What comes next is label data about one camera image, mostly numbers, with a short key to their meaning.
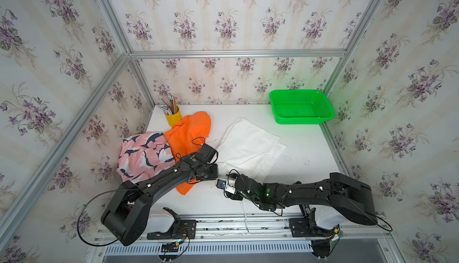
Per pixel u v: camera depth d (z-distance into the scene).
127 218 0.40
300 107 1.18
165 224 0.61
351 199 0.43
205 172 0.70
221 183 0.66
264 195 0.61
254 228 0.75
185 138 1.00
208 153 0.68
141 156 0.90
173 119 1.04
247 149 0.99
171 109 1.04
